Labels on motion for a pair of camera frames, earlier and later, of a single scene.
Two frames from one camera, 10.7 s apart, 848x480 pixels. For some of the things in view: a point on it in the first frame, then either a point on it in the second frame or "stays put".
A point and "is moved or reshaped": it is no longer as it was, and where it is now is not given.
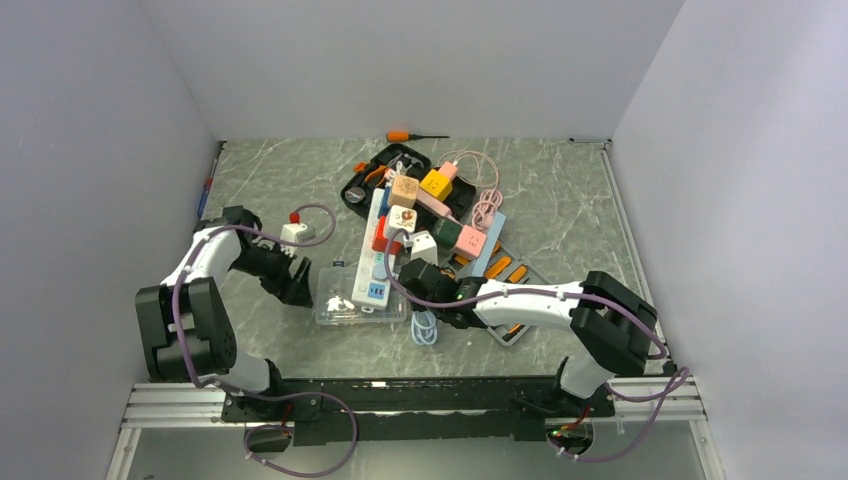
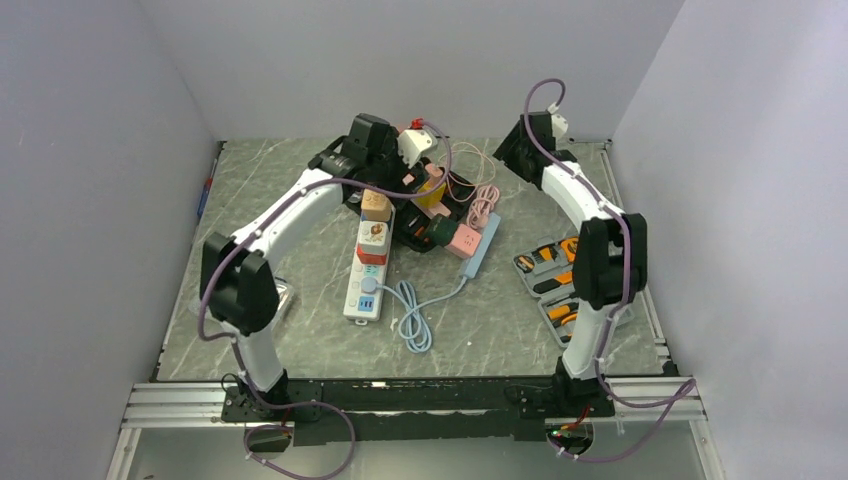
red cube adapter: (379, 243) to (372, 253)
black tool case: (407, 171) stays put
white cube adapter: (401, 218) to (372, 233)
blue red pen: (205, 193) stays put
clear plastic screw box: (335, 306) is moved or reshaped
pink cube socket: (470, 242) stays put
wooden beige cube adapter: (404, 191) is moved or reshaped
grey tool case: (505, 264) to (547, 271)
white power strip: (371, 281) to (362, 306)
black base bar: (441, 411) stays put
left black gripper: (299, 293) to (398, 185)
